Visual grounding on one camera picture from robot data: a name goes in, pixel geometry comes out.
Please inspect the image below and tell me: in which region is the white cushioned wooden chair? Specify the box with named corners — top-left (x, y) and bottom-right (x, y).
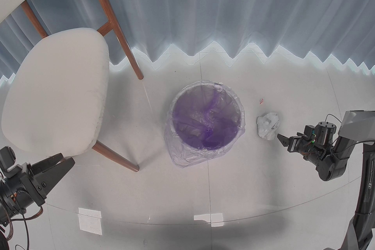
top-left (0, 0), bottom-right (144, 173)

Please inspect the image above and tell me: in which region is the black cable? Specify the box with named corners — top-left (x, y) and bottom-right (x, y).
top-left (12, 218), bottom-right (31, 250)
top-left (324, 113), bottom-right (343, 124)

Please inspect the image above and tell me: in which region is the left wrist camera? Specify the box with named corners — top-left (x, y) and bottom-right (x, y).
top-left (0, 147), bottom-right (25, 177)

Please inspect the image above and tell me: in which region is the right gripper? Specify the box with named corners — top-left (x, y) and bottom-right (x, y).
top-left (287, 135), bottom-right (312, 154)

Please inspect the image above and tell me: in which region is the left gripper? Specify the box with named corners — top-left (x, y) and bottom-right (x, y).
top-left (0, 153), bottom-right (76, 218)

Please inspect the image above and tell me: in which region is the white trash bin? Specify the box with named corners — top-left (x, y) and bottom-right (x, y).
top-left (171, 83), bottom-right (245, 155)

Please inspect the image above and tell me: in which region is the purple plastic bag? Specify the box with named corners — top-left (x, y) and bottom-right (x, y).
top-left (164, 80), bottom-right (246, 168)

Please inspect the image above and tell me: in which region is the white paper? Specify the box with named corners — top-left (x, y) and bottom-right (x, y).
top-left (257, 112), bottom-right (281, 141)

